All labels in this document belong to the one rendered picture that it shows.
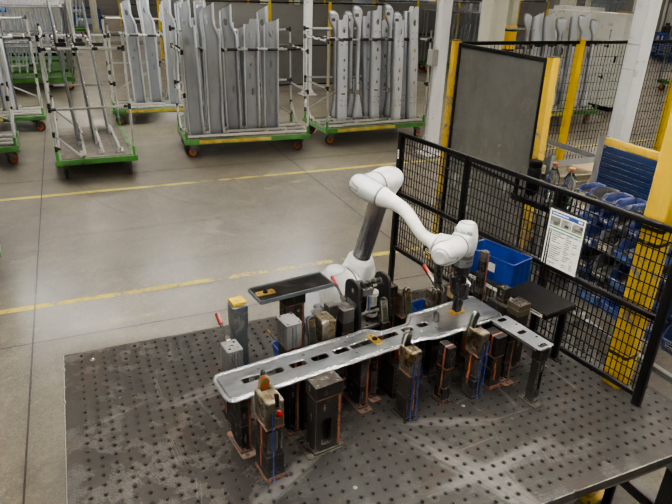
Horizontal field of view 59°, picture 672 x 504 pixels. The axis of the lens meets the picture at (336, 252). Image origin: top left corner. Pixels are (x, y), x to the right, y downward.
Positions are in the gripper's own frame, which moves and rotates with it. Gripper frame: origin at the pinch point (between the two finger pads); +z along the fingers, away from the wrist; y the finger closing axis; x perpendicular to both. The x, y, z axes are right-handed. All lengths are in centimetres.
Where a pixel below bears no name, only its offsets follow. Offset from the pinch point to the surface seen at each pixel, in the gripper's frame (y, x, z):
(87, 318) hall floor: -256, -131, 105
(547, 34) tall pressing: -630, 779, -56
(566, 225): 10, 55, -33
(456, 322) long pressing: 6.1, -5.1, 5.4
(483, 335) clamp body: 24.7, -7.0, 1.4
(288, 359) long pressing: -5, -86, 5
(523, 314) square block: 16.9, 26.7, 4.4
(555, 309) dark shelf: 23.1, 41.0, 2.5
